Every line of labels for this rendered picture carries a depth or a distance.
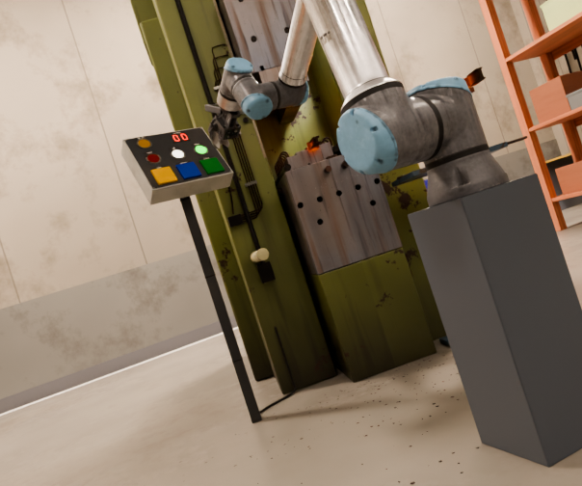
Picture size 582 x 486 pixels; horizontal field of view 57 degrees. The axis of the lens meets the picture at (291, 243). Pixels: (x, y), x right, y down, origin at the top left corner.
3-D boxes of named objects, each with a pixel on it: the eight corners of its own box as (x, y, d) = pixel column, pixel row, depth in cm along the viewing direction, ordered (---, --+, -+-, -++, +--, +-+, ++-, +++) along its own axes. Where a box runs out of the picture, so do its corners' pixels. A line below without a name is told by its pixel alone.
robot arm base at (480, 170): (527, 175, 123) (514, 134, 123) (462, 197, 117) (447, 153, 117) (474, 192, 141) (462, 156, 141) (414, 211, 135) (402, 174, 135)
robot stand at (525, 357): (621, 425, 122) (537, 173, 122) (549, 468, 114) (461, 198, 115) (545, 408, 142) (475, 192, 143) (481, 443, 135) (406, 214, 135)
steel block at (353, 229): (403, 246, 228) (369, 146, 228) (318, 274, 223) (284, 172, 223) (367, 251, 283) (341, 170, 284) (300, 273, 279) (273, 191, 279)
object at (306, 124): (343, 169, 282) (289, 3, 283) (268, 192, 277) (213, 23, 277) (339, 172, 292) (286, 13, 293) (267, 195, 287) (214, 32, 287)
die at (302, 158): (334, 158, 232) (329, 140, 232) (291, 172, 230) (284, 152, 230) (318, 175, 274) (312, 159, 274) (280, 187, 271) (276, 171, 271)
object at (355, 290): (437, 352, 228) (403, 247, 228) (354, 383, 223) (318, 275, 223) (395, 336, 283) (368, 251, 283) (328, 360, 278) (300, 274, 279)
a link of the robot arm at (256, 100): (281, 95, 170) (264, 71, 176) (250, 101, 165) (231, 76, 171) (277, 119, 178) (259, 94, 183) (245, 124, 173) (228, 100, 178)
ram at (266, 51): (331, 51, 234) (303, -37, 235) (247, 74, 229) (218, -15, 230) (315, 84, 276) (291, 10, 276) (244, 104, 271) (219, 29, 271)
